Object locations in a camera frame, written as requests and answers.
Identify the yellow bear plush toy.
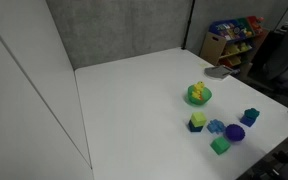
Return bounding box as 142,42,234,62
191,80,206,102

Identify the light blue knobbed block toy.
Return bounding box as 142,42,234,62
206,119,226,135

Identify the wooden toy storage shelf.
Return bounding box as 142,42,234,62
199,15,271,73

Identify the lime green cube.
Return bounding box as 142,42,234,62
190,111,208,128

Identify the dark blue cube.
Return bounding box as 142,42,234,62
187,119,204,133

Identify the green plastic bowl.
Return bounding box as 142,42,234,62
187,83,213,107

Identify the grey folded cloth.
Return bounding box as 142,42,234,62
203,65,233,80

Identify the black vertical pole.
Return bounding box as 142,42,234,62
181,0,196,51

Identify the purple spiky ball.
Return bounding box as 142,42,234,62
225,123,246,142

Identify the blue storage bin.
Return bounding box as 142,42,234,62
209,20,249,42

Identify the teal knobbed block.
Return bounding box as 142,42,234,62
243,107,261,120

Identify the red storage bin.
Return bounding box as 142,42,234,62
246,15,266,35

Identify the grey office chair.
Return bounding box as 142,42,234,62
250,14,288,98

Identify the black equipment rack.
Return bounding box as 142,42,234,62
237,124,288,180

